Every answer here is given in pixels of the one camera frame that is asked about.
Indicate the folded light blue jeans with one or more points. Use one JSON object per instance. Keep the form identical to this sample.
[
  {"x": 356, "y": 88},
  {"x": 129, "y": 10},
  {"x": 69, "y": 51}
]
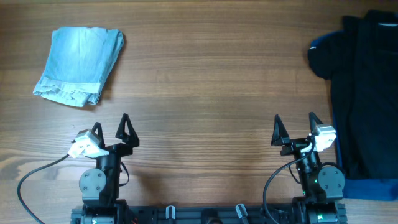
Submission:
[{"x": 79, "y": 63}]

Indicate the dark navy folded garment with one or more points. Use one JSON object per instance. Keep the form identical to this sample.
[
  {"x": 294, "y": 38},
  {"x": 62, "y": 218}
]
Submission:
[{"x": 360, "y": 60}]

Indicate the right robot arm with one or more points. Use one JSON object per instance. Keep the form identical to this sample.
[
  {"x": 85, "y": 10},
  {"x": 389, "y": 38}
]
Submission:
[{"x": 322, "y": 183}]

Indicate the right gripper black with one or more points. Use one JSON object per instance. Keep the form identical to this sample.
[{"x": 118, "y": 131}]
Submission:
[{"x": 295, "y": 144}]

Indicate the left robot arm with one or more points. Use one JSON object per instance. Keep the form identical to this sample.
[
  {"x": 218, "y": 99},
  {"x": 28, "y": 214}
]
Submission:
[{"x": 100, "y": 186}]

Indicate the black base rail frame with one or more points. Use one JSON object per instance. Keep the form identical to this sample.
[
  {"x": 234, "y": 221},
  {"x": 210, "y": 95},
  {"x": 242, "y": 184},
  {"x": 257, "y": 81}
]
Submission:
[{"x": 208, "y": 214}]

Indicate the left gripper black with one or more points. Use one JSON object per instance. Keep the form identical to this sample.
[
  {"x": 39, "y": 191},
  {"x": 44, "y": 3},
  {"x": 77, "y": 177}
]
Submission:
[{"x": 131, "y": 139}]

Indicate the blue garment under pile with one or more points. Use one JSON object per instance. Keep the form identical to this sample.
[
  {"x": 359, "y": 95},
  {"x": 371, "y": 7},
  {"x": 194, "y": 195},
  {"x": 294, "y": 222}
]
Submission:
[{"x": 370, "y": 189}]

